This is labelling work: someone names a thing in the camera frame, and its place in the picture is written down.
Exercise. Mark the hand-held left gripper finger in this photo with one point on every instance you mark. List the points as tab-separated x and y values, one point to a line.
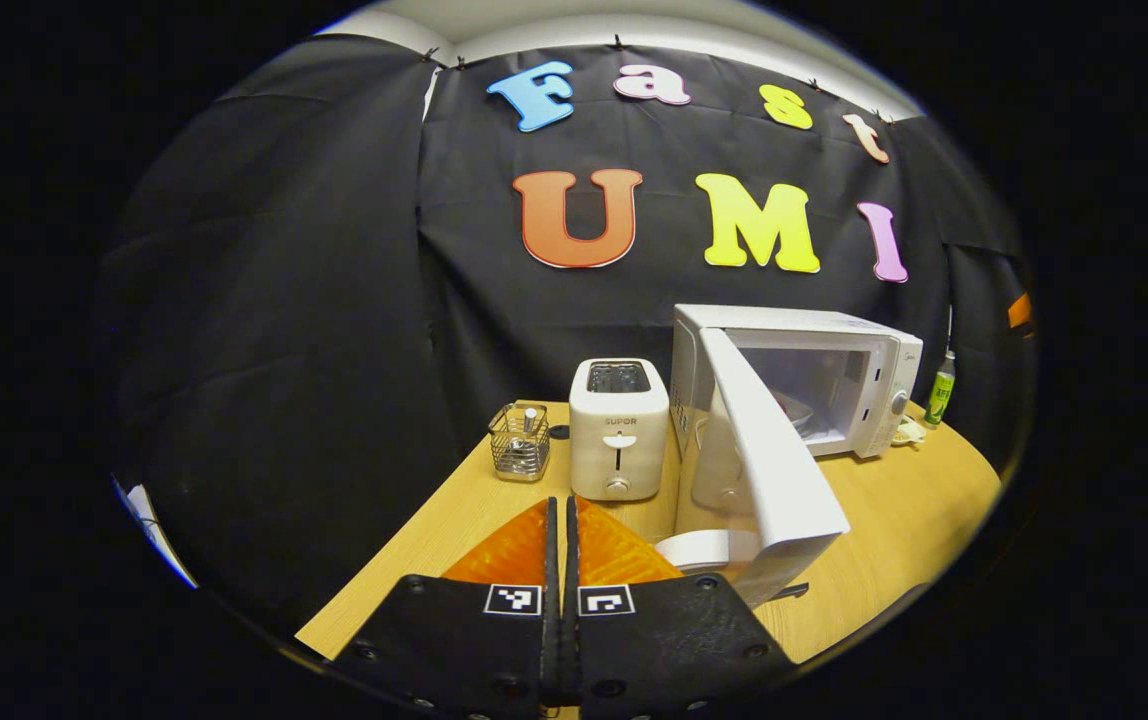
571	560
553	560

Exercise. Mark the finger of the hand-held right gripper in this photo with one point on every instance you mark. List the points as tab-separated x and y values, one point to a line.
1020	310

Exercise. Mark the white microwave oven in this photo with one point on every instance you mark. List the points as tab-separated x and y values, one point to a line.
794	320

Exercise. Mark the white square plate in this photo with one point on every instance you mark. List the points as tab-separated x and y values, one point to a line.
799	412

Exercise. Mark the green drink bottle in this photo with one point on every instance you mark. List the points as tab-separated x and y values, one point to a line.
940	395

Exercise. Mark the white toaster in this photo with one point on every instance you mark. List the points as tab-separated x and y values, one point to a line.
619	440

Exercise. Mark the white divided grain tray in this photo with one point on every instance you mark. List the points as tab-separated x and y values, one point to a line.
909	433

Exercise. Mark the black backdrop cloth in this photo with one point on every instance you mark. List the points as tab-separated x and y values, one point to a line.
284	300

